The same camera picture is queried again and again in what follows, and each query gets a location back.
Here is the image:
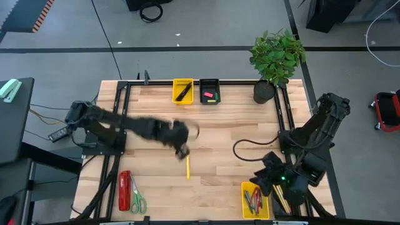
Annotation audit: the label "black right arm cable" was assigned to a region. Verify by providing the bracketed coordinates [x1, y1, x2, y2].
[232, 138, 281, 163]

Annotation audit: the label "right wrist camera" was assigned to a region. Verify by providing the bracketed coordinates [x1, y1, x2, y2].
[262, 151, 284, 170]

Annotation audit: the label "black aluminium table frame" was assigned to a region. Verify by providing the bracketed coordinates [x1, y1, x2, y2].
[70, 77, 346, 225]

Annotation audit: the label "mint green stapler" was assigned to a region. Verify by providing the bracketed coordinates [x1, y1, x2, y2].
[0, 78, 23, 104]

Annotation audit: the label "white floor cable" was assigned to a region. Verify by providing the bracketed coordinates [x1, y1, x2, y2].
[364, 0, 400, 68]

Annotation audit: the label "black mesh plastic bin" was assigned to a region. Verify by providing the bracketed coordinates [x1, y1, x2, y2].
[270, 186, 298, 219]
[198, 78, 221, 106]

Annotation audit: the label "yellow mesh plastic bin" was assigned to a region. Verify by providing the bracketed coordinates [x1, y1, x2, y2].
[241, 181, 271, 220]
[171, 77, 194, 106]

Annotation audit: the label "red stapler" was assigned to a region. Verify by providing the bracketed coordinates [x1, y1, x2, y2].
[118, 170, 131, 212]

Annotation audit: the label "black mat orange stripes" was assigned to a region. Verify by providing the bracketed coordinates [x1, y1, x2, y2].
[0, 0, 56, 34]

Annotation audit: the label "black pen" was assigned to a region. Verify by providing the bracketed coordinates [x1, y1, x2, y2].
[175, 86, 190, 103]
[177, 83, 191, 101]
[179, 81, 193, 98]

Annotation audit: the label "black coiled cable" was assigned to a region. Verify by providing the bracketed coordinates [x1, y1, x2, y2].
[139, 1, 164, 23]

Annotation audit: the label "red and black cart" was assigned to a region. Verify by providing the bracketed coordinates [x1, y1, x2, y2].
[368, 89, 400, 134]

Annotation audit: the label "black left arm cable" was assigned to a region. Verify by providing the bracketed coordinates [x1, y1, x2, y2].
[187, 120, 201, 141]

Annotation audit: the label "black power adapter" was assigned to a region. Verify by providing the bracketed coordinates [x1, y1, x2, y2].
[47, 126, 73, 144]

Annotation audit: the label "green-handled scissors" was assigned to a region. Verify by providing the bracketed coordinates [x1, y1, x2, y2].
[129, 173, 148, 215]

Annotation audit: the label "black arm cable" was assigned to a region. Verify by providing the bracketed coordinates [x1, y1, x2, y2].
[232, 138, 281, 163]
[187, 120, 201, 141]

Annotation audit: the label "green potted plant black pot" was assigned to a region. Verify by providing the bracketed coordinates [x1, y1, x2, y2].
[249, 28, 307, 105]

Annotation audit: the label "black side table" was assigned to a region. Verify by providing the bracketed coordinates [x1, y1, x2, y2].
[0, 77, 35, 166]

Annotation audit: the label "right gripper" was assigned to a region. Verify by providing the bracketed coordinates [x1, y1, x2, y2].
[249, 168, 310, 206]

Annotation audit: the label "black box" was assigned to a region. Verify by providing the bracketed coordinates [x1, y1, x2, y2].
[125, 0, 173, 12]

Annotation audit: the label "black cabinet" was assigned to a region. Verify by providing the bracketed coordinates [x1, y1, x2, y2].
[305, 0, 360, 34]

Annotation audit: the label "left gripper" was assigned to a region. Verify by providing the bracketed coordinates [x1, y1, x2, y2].
[170, 121, 191, 160]

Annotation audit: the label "black clamp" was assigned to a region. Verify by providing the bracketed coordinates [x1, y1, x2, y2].
[136, 69, 151, 86]

